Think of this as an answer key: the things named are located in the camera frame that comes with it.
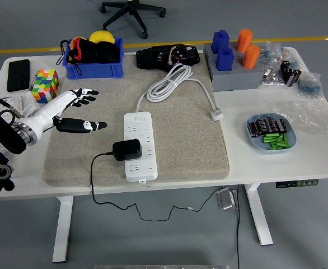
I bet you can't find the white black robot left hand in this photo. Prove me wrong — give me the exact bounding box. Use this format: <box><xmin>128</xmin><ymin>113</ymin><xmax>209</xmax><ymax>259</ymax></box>
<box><xmin>29</xmin><ymin>88</ymin><xmax>108</xmax><ymax>141</ymax></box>

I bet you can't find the black power adapter with cord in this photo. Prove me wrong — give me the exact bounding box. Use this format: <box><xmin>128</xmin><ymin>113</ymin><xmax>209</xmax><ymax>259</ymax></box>
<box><xmin>90</xmin><ymin>138</ymin><xmax>229</xmax><ymax>222</ymax></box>

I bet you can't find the white power strip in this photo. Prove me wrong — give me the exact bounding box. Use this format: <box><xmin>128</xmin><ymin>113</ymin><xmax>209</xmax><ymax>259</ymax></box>
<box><xmin>123</xmin><ymin>111</ymin><xmax>158</xmax><ymax>185</ymax></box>

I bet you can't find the multicoloured puzzle cube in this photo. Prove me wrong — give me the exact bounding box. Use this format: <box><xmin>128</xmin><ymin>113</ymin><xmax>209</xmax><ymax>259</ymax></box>
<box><xmin>31</xmin><ymin>68</ymin><xmax>60</xmax><ymax>104</ymax></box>

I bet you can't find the large white socket panel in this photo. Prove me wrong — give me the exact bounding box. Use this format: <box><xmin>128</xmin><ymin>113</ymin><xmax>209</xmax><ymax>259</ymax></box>
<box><xmin>2</xmin><ymin>95</ymin><xmax>24</xmax><ymax>113</ymax></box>

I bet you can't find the black smartphone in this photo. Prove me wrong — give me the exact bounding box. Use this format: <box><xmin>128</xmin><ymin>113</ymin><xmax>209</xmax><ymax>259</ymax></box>
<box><xmin>6</xmin><ymin>59</ymin><xmax>31</xmax><ymax>93</ymax></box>

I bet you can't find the clear bubble wrap bag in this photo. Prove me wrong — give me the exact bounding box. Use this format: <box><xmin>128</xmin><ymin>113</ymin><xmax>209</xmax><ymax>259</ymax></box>
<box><xmin>0</xmin><ymin>140</ymin><xmax>16</xmax><ymax>171</ymax></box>

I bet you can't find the blue plastic bin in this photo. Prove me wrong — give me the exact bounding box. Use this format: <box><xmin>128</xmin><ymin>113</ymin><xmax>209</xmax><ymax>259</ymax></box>
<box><xmin>62</xmin><ymin>37</ymin><xmax>125</xmax><ymax>80</ymax></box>

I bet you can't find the yellow ball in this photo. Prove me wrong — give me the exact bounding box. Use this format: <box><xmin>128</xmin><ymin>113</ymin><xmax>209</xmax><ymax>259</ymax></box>
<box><xmin>89</xmin><ymin>30</ymin><xmax>116</xmax><ymax>45</ymax></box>

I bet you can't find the black electronic device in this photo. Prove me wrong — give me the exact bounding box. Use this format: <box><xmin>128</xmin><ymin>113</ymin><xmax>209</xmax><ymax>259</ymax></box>
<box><xmin>135</xmin><ymin>44</ymin><xmax>201</xmax><ymax>70</ymax></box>

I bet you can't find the white table leg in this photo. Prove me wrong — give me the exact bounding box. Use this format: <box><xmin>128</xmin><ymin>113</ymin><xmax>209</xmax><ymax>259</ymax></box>
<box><xmin>243</xmin><ymin>183</ymin><xmax>274</xmax><ymax>247</ymax></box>
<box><xmin>51</xmin><ymin>196</ymin><xmax>74</xmax><ymax>263</ymax></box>

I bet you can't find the black office chair base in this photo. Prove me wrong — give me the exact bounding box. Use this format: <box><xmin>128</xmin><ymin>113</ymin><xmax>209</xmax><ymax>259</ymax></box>
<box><xmin>99</xmin><ymin>0</ymin><xmax>167</xmax><ymax>40</ymax></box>

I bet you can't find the grey-brown mat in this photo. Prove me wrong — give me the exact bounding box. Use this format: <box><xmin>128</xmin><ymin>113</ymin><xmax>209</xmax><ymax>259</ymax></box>
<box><xmin>42</xmin><ymin>53</ymin><xmax>231</xmax><ymax>188</ymax></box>

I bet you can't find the blue plastic block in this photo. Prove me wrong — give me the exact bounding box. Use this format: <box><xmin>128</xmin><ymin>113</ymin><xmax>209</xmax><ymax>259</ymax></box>
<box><xmin>215</xmin><ymin>47</ymin><xmax>235</xmax><ymax>72</ymax></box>
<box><xmin>211</xmin><ymin>29</ymin><xmax>231</xmax><ymax>55</ymax></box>

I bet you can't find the grey block holder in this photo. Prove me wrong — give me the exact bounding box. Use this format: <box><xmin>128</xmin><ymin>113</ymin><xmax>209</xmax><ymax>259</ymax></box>
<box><xmin>203</xmin><ymin>42</ymin><xmax>268</xmax><ymax>92</ymax></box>

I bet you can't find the silver metal box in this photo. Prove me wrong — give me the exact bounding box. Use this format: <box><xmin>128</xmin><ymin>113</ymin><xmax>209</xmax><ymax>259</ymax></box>
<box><xmin>215</xmin><ymin>188</ymin><xmax>239</xmax><ymax>211</ymax></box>

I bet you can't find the orange plastic cylinder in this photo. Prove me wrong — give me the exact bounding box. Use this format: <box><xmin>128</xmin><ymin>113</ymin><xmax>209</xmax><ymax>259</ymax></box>
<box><xmin>236</xmin><ymin>29</ymin><xmax>254</xmax><ymax>53</ymax></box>
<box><xmin>241</xmin><ymin>44</ymin><xmax>261</xmax><ymax>69</ymax></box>

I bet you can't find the light blue plate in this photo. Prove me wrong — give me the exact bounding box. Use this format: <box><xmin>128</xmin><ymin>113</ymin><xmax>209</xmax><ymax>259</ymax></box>
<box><xmin>246</xmin><ymin>113</ymin><xmax>297</xmax><ymax>154</ymax></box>

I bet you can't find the clear bag of metal parts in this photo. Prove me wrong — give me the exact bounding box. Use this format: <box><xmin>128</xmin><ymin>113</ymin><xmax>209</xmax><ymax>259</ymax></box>
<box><xmin>258</xmin><ymin>67</ymin><xmax>287</xmax><ymax>90</ymax></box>

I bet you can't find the clear bag of small parts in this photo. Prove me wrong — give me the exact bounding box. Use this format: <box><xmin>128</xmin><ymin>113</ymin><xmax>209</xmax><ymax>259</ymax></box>
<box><xmin>260</xmin><ymin>41</ymin><xmax>287</xmax><ymax>64</ymax></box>

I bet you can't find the clear bag of black capacitors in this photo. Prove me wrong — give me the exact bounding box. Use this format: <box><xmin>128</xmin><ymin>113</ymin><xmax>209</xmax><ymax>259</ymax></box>
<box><xmin>280</xmin><ymin>58</ymin><xmax>303</xmax><ymax>87</ymax></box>

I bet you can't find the empty clear plastic bag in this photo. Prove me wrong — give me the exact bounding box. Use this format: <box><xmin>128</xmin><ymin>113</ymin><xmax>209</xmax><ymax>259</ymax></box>
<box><xmin>267</xmin><ymin>98</ymin><xmax>328</xmax><ymax>135</ymax></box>

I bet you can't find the black table control panel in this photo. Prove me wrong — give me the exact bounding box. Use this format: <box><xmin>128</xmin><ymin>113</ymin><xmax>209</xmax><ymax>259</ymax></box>
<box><xmin>275</xmin><ymin>178</ymin><xmax>320</xmax><ymax>189</ymax></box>

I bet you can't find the clear bag of blue parts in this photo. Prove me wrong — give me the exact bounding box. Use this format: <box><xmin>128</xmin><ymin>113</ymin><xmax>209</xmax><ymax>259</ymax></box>
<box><xmin>297</xmin><ymin>72</ymin><xmax>323</xmax><ymax>99</ymax></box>

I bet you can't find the black red drawstring pouch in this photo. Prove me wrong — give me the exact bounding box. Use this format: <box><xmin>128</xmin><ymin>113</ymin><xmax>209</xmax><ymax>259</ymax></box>
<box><xmin>59</xmin><ymin>36</ymin><xmax>120</xmax><ymax>76</ymax></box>

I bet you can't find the white power strip cable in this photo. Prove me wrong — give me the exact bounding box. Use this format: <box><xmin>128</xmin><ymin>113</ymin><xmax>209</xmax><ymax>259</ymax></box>
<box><xmin>135</xmin><ymin>63</ymin><xmax>224</xmax><ymax>122</ymax></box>

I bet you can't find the black hanging cable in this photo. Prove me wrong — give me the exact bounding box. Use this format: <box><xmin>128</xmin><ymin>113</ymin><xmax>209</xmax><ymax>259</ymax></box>
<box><xmin>235</xmin><ymin>184</ymin><xmax>241</xmax><ymax>269</ymax></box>

